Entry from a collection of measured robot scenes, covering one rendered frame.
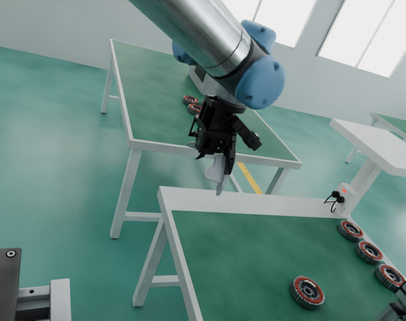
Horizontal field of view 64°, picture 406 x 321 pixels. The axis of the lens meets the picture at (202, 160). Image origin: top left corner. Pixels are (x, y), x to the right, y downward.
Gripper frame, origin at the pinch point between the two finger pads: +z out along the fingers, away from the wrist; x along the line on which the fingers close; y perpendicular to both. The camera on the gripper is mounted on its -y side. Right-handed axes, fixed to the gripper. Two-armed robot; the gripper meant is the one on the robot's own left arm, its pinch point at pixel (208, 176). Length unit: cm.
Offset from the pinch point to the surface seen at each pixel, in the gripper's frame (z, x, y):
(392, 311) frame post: 11, 35, -39
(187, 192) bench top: 40, -43, -22
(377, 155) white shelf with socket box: -5, -12, -74
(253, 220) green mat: 40, -25, -47
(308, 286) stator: 38, 10, -50
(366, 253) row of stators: 37, 0, -91
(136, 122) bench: 40, -102, -11
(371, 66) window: 6, -362, -479
